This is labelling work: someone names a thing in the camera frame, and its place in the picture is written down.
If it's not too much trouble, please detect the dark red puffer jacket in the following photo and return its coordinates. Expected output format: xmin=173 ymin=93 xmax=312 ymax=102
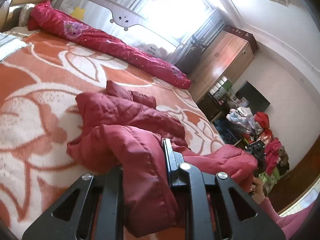
xmin=67 ymin=81 xmax=257 ymax=237

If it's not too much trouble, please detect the pile of colourful clothes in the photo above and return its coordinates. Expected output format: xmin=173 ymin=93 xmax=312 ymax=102
xmin=227 ymin=107 xmax=290 ymax=194

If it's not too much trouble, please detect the person's right hand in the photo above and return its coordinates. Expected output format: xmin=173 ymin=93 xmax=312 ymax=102
xmin=250 ymin=177 xmax=265 ymax=204

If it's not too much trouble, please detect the black flat screen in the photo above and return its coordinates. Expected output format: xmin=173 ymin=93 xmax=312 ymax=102
xmin=235 ymin=81 xmax=270 ymax=115

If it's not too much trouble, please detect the wooden wardrobe cabinet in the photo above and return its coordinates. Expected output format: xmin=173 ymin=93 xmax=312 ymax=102
xmin=189 ymin=25 xmax=258 ymax=102

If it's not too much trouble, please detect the orange white floral blanket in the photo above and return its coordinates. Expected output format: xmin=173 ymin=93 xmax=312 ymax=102
xmin=1 ymin=27 xmax=223 ymax=238

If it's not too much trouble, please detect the crimson rolled quilt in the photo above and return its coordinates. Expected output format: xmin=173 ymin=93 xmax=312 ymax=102
xmin=28 ymin=0 xmax=191 ymax=89

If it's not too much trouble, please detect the grey bed guard rail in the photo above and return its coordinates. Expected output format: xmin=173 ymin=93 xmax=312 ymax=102
xmin=53 ymin=0 xmax=180 ymax=62

